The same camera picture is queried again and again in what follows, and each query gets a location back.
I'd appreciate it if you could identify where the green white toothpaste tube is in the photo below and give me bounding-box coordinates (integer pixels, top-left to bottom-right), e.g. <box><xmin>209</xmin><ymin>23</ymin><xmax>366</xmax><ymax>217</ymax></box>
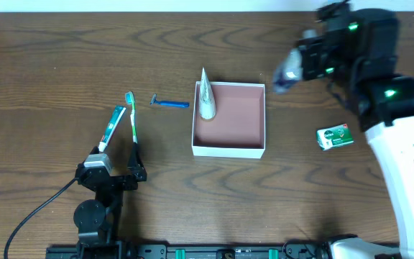
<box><xmin>98</xmin><ymin>106</ymin><xmax>127</xmax><ymax>153</ymax></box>

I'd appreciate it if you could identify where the clear pump bottle dark liquid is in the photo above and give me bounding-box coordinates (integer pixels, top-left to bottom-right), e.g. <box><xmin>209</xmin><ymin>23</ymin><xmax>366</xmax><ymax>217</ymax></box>
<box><xmin>272</xmin><ymin>48</ymin><xmax>303</xmax><ymax>94</ymax></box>

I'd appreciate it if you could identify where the white Pantene tube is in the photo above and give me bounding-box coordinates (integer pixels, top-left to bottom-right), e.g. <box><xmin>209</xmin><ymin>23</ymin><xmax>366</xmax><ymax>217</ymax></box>
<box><xmin>199</xmin><ymin>68</ymin><xmax>216</xmax><ymax>120</ymax></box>

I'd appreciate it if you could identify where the green Dettol soap box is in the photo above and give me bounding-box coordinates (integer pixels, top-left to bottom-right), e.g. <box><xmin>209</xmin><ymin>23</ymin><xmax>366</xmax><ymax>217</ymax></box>
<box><xmin>316</xmin><ymin>124</ymin><xmax>354</xmax><ymax>150</ymax></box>

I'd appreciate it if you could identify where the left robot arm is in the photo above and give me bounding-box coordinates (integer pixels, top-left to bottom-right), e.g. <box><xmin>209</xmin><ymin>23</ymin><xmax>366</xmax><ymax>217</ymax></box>
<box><xmin>73</xmin><ymin>142</ymin><xmax>147</xmax><ymax>248</ymax></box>

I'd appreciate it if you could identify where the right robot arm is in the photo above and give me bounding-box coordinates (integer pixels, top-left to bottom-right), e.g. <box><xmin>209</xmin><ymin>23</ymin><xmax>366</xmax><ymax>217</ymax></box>
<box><xmin>298</xmin><ymin>1</ymin><xmax>414</xmax><ymax>258</ymax></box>

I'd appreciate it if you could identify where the green white toothbrush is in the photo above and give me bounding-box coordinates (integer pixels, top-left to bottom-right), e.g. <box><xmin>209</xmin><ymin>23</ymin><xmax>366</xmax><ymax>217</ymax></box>
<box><xmin>125</xmin><ymin>91</ymin><xmax>138</xmax><ymax>143</ymax></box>

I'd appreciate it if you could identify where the blue disposable razor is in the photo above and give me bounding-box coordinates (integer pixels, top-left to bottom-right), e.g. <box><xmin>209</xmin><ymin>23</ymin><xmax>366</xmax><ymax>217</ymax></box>
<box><xmin>150</xmin><ymin>94</ymin><xmax>190</xmax><ymax>108</ymax></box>

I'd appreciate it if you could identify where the white cardboard box pink inside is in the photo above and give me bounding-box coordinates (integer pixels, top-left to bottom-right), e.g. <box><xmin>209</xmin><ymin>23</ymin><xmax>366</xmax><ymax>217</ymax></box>
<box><xmin>191</xmin><ymin>81</ymin><xmax>266</xmax><ymax>159</ymax></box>

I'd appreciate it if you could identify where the left black cable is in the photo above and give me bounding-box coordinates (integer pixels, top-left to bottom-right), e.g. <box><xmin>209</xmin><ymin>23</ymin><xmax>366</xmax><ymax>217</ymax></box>
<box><xmin>3</xmin><ymin>176</ymin><xmax>81</xmax><ymax>259</ymax></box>

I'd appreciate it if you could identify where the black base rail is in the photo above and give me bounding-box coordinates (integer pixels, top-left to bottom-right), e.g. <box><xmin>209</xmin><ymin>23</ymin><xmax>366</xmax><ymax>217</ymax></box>
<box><xmin>45</xmin><ymin>242</ymin><xmax>331</xmax><ymax>259</ymax></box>

